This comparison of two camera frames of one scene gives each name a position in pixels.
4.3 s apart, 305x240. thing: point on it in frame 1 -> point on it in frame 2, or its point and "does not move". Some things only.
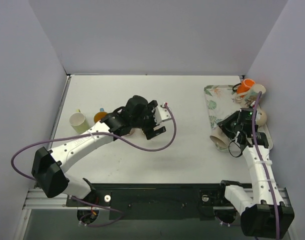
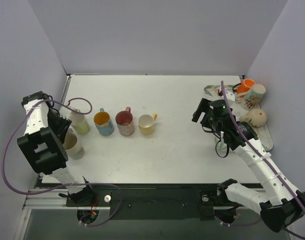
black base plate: (154, 201) does not move
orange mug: (245, 85) does not move
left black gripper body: (149, 123) -> (61, 122)
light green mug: (78, 122) does not move
